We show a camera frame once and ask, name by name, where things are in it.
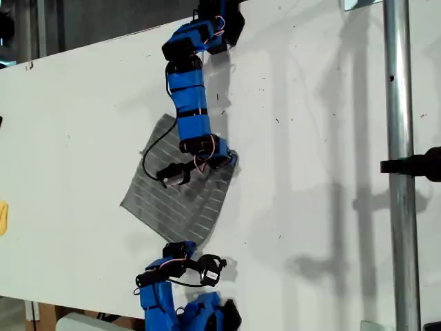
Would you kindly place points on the grey striped towel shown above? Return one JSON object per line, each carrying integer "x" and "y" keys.
{"x": 165, "y": 207}

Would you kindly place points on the white box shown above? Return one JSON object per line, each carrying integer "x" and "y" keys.
{"x": 79, "y": 324}

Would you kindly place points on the wooden table support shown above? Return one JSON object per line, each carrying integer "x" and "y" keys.
{"x": 46, "y": 312}

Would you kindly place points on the yellow object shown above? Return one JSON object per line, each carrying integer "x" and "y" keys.
{"x": 3, "y": 220}

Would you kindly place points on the black clamp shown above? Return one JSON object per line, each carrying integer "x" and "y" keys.
{"x": 413, "y": 165}

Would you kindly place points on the black camera stalk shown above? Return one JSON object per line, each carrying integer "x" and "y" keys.
{"x": 191, "y": 167}
{"x": 193, "y": 265}

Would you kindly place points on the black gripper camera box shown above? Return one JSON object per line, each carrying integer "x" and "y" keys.
{"x": 210, "y": 274}
{"x": 172, "y": 175}

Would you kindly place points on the steel post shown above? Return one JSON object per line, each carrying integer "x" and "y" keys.
{"x": 399, "y": 103}

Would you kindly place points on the metal table bracket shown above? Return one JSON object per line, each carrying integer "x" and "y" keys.
{"x": 351, "y": 4}

